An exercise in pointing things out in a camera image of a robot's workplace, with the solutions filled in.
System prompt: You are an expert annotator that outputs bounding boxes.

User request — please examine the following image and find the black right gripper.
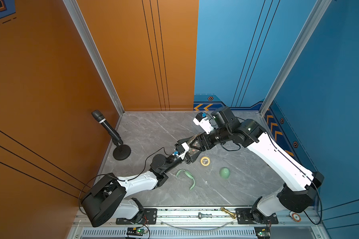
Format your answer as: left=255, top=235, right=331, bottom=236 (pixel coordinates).
left=188, top=128, right=232, bottom=152

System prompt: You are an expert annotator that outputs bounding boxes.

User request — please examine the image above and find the clear printed baby bottle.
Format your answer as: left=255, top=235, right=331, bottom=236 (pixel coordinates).
left=183, top=134, right=202, bottom=156

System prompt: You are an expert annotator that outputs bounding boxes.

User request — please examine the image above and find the green bottle handle ring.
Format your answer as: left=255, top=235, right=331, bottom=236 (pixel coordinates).
left=176, top=169, right=196, bottom=191

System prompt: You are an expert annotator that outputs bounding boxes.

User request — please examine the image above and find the yellow bottle nipple collar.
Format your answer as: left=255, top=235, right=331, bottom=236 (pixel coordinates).
left=200, top=156, right=211, bottom=167

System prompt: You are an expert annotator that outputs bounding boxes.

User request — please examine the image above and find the green dome bottle cap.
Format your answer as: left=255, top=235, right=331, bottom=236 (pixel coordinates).
left=219, top=167, right=230, bottom=179

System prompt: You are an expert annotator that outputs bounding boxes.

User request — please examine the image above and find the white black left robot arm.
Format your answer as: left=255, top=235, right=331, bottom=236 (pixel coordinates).
left=80, top=142, right=197, bottom=227

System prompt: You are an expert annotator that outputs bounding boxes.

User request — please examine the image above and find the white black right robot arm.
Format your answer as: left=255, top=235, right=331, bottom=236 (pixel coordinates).
left=177, top=107, right=324, bottom=224

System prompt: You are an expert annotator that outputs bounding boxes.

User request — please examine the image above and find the silver chess piece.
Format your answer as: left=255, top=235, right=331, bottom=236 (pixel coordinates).
left=198, top=212, right=212, bottom=220

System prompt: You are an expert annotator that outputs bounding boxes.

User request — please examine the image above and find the black microphone on stand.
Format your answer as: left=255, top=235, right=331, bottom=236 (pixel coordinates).
left=91, top=110, right=131, bottom=161

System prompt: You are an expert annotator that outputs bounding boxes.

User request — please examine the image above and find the gold chess piece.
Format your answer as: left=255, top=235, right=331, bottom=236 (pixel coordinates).
left=220, top=207, right=237, bottom=219

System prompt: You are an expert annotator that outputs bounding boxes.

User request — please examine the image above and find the left green circuit board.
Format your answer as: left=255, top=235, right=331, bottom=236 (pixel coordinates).
left=126, top=227, right=146, bottom=239

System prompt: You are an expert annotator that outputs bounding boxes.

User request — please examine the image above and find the green circuit board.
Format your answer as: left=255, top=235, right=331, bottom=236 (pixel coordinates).
left=126, top=227, right=146, bottom=239
left=254, top=227, right=271, bottom=239

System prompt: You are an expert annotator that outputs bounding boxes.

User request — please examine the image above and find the right green circuit board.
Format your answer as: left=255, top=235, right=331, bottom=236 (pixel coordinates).
left=254, top=227, right=271, bottom=239

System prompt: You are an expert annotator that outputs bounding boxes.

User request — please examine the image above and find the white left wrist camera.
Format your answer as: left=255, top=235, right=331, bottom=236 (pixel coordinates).
left=173, top=142, right=189, bottom=160

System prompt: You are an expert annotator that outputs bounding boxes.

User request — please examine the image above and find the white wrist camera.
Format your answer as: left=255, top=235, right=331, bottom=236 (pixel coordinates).
left=173, top=142, right=189, bottom=160
left=193, top=112, right=215, bottom=134

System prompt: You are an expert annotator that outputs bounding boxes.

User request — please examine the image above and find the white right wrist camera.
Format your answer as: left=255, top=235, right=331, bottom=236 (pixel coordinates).
left=193, top=112, right=215, bottom=134

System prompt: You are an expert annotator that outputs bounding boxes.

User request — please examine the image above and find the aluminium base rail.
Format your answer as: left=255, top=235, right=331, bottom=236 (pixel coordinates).
left=67, top=206, right=330, bottom=239

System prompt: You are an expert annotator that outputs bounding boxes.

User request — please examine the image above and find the clear tube on rail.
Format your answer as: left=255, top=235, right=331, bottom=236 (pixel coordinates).
left=161, top=221, right=233, bottom=232

